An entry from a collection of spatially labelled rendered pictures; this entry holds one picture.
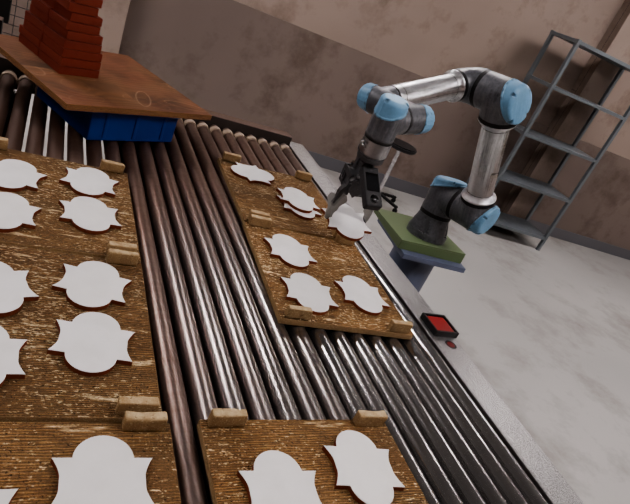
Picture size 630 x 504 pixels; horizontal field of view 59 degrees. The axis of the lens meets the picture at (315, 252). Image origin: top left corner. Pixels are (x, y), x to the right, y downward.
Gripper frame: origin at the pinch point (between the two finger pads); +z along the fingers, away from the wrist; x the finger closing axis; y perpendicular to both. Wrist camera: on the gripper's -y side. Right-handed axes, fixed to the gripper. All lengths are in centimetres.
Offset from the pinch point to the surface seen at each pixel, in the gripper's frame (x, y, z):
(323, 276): 8.8, -16.1, 6.8
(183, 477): 49, -73, -2
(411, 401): 1, -55, 5
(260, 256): 25.0, -12.0, 5.7
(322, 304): 14.0, -29.8, 3.5
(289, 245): 15.7, -5.3, 6.5
